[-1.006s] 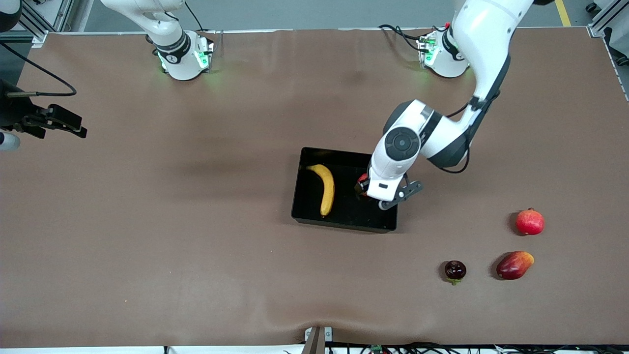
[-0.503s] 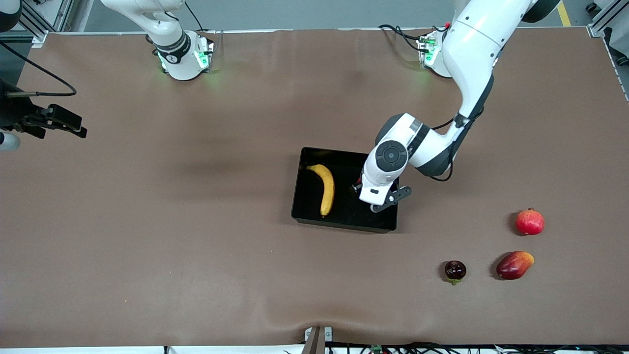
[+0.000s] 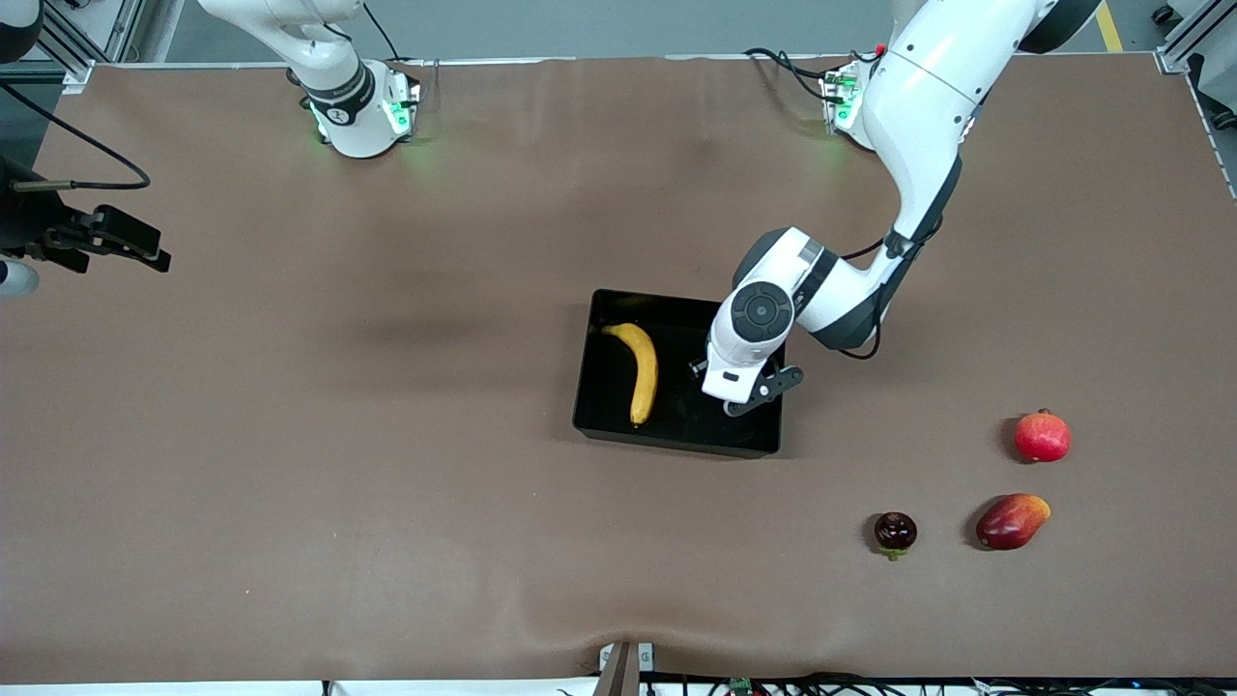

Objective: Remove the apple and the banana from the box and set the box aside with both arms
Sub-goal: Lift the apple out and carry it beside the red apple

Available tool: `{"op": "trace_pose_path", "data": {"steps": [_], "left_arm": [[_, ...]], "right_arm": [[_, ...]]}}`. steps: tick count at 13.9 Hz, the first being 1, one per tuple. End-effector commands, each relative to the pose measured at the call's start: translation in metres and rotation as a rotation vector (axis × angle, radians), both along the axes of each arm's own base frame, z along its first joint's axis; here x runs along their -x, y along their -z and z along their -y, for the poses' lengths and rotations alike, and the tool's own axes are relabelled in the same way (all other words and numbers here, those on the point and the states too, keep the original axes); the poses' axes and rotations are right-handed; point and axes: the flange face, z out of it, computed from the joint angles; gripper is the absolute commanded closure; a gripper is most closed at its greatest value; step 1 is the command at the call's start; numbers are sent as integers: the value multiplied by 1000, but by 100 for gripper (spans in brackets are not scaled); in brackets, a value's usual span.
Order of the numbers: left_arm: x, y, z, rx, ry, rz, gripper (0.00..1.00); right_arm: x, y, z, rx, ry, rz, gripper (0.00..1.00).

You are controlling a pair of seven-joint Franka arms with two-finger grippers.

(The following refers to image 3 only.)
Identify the aluminium frame profile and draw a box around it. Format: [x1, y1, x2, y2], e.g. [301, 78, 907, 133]
[1155, 0, 1237, 76]
[0, 0, 146, 95]

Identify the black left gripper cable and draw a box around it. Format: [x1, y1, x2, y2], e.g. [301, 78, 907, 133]
[836, 97, 982, 362]

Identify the yellow banana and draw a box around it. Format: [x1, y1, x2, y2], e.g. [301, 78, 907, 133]
[601, 322, 660, 428]

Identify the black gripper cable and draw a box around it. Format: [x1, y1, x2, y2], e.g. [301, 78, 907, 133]
[0, 82, 153, 191]
[836, 97, 982, 362]

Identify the black right base cable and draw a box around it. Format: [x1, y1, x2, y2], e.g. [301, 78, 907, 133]
[362, 0, 403, 62]

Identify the red yellow mango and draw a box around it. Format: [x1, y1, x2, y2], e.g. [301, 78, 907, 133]
[974, 493, 1052, 552]

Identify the brown table mat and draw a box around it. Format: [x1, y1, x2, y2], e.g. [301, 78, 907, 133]
[0, 56, 1237, 682]

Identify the black base cable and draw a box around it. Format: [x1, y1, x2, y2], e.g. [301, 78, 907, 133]
[362, 0, 403, 62]
[742, 45, 842, 104]

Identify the grey metal bracket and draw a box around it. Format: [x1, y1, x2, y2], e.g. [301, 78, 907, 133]
[599, 641, 655, 673]

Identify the black left base cable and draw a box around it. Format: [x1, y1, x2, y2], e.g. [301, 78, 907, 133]
[742, 45, 842, 104]

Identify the dark purple mangosteen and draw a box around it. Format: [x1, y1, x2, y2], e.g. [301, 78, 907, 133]
[873, 511, 919, 563]

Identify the red pomegranate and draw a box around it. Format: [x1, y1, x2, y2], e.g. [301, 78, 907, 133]
[1013, 408, 1074, 465]

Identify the black plastic box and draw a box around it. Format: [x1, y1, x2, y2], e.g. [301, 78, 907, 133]
[572, 288, 786, 460]

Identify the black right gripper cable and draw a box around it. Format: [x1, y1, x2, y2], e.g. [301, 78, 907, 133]
[0, 82, 153, 191]

